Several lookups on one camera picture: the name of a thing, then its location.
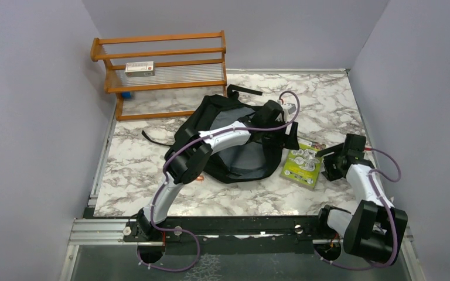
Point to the wooden shelf rack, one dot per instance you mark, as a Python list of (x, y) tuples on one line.
[(177, 69)]

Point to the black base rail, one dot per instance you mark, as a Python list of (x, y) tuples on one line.
[(235, 235)]

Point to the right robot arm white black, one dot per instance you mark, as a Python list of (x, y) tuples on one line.
[(376, 229)]

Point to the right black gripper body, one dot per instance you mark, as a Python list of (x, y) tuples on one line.
[(331, 160)]

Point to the blue object under shelf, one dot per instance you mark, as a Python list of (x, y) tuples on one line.
[(126, 95)]

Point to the green comic book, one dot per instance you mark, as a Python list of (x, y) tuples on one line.
[(302, 166)]

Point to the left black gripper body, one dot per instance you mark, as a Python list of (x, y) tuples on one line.
[(279, 138)]

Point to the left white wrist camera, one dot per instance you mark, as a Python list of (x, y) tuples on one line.
[(288, 109)]

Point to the white red box on shelf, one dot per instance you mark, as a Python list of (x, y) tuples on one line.
[(140, 69)]

